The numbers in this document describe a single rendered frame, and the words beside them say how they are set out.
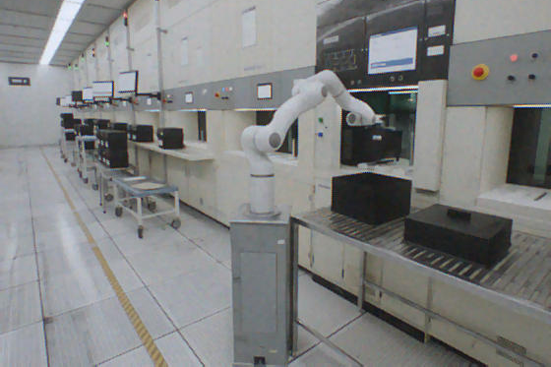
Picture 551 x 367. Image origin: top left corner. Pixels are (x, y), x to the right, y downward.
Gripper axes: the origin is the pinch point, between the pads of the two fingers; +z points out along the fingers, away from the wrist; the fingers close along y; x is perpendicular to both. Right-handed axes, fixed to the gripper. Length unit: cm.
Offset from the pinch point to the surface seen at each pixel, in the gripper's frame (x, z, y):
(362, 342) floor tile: -121, -54, 32
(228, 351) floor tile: -122, -114, -10
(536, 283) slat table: -45, -77, 105
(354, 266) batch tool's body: -94, -29, 6
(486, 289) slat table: -46, -92, 97
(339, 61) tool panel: 35.3, -30.0, -11.9
